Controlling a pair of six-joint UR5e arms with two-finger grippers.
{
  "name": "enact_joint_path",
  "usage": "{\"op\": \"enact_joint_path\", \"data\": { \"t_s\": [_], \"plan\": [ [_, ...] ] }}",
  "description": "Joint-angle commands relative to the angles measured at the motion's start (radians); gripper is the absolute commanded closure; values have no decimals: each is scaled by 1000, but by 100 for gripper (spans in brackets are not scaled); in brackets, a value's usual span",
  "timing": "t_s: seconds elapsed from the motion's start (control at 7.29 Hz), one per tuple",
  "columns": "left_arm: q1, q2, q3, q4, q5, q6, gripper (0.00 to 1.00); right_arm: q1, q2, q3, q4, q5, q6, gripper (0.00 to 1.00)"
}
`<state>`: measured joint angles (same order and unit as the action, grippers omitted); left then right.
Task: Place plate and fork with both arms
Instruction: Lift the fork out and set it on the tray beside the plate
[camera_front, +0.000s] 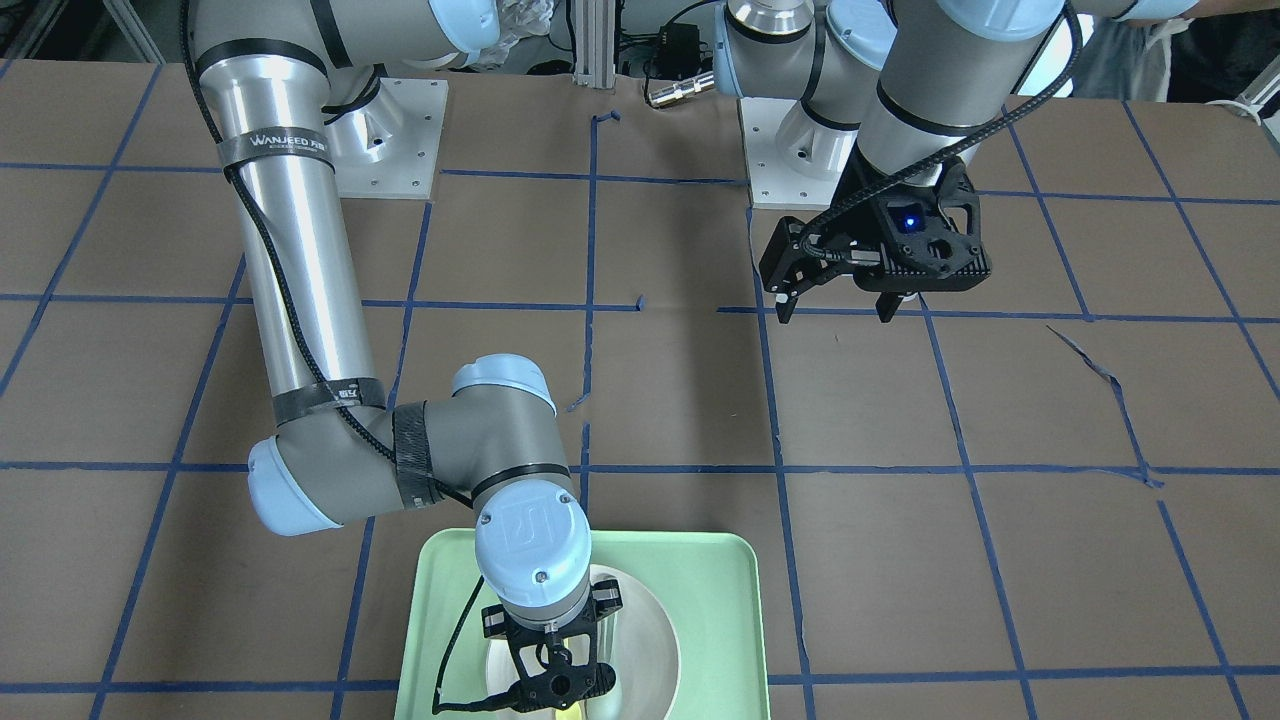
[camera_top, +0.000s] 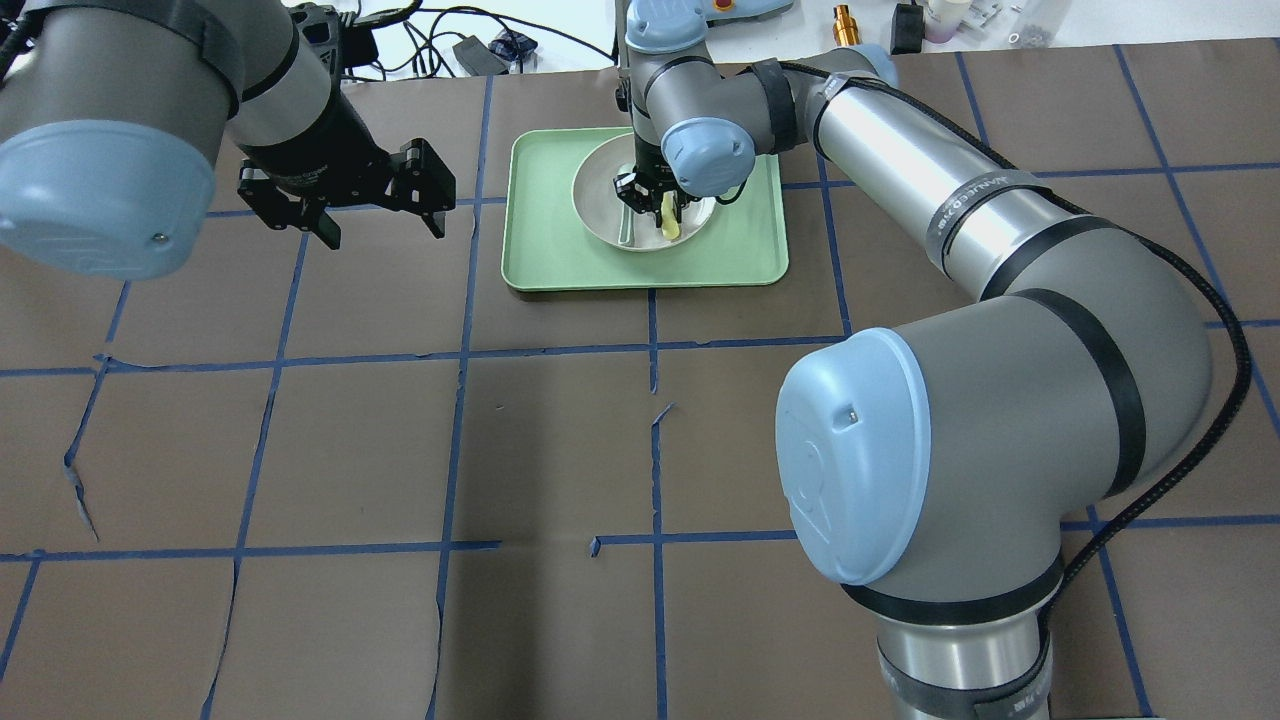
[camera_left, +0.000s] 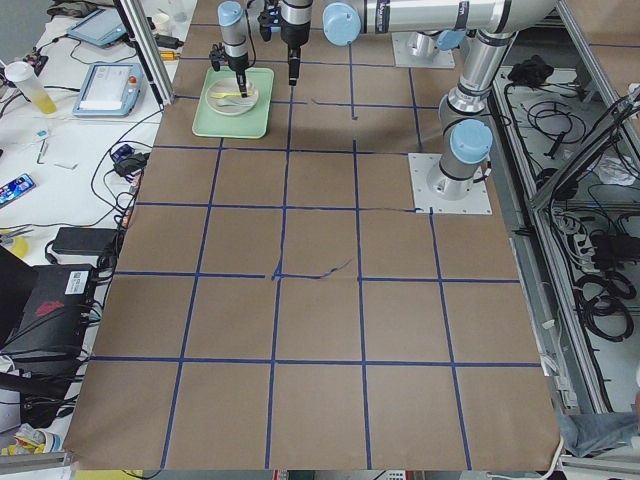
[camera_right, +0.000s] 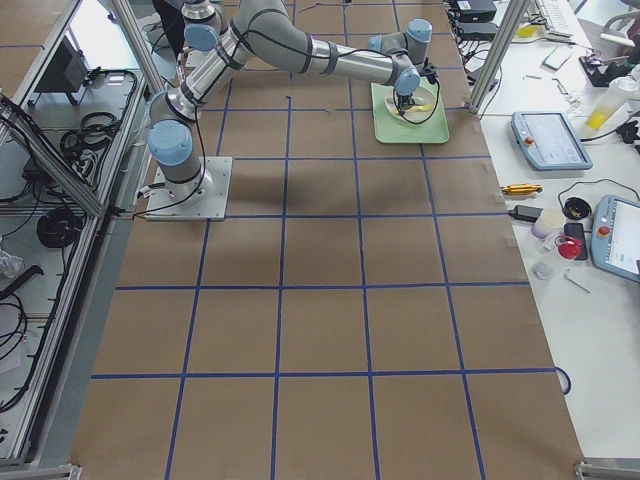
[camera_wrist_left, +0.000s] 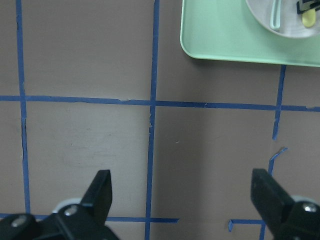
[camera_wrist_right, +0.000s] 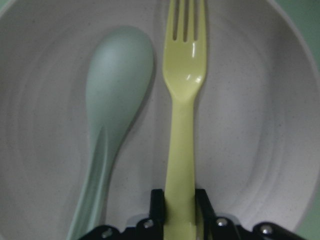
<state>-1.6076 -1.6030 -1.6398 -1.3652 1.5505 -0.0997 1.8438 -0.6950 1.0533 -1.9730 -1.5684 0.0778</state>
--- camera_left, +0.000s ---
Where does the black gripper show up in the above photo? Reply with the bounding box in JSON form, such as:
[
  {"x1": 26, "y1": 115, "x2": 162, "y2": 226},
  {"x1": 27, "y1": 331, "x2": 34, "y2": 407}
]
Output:
[
  {"x1": 236, "y1": 70, "x2": 248, "y2": 98},
  {"x1": 287, "y1": 46, "x2": 301, "y2": 86}
]

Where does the yellow plastic fork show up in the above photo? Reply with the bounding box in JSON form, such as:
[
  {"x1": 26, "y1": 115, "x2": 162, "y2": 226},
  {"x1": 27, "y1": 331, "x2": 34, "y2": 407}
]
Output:
[{"x1": 209, "y1": 91, "x2": 242, "y2": 99}]

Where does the white round plate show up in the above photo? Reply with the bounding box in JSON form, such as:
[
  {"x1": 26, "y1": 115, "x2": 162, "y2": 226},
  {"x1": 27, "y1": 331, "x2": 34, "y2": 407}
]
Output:
[{"x1": 205, "y1": 78, "x2": 259, "y2": 116}]

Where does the pale green spoon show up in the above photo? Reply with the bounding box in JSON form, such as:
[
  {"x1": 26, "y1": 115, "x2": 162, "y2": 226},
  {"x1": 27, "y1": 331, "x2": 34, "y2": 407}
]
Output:
[{"x1": 215, "y1": 97, "x2": 255, "y2": 107}]

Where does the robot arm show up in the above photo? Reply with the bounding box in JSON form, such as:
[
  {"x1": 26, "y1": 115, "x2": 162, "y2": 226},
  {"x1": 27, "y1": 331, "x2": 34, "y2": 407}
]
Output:
[
  {"x1": 322, "y1": 0, "x2": 556, "y2": 202},
  {"x1": 209, "y1": 1, "x2": 249, "y2": 98}
]

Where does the mint green tray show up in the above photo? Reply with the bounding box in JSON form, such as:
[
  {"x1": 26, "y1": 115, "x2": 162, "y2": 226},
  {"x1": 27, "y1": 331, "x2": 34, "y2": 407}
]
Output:
[{"x1": 192, "y1": 67, "x2": 274, "y2": 139}]

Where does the blue teach pendant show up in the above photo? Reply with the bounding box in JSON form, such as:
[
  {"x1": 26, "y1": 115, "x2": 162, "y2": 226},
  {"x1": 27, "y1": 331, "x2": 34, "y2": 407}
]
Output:
[
  {"x1": 67, "y1": 8, "x2": 126, "y2": 47},
  {"x1": 72, "y1": 63, "x2": 144, "y2": 117}
]

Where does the squeeze bottle yellow liquid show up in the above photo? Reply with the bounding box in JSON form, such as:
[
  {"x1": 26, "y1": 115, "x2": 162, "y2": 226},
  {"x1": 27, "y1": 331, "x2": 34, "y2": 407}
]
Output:
[{"x1": 4, "y1": 61, "x2": 57, "y2": 114}]

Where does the black power adapter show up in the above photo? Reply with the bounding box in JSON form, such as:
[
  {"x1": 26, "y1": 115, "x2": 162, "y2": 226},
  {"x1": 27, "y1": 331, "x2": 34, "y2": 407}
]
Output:
[{"x1": 52, "y1": 227, "x2": 116, "y2": 256}]

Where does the smartphone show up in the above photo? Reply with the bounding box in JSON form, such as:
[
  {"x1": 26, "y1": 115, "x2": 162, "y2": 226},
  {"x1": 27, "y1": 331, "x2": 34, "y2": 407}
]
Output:
[{"x1": 0, "y1": 174, "x2": 36, "y2": 208}]

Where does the aluminium frame post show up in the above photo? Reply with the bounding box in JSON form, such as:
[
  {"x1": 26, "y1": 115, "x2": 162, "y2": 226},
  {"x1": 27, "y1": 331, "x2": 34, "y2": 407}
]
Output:
[{"x1": 114, "y1": 0, "x2": 174, "y2": 106}]

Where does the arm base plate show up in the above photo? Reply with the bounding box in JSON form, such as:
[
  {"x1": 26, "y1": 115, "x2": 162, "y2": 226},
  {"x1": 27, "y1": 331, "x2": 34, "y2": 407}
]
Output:
[
  {"x1": 392, "y1": 30, "x2": 455, "y2": 69},
  {"x1": 408, "y1": 153, "x2": 492, "y2": 215}
]

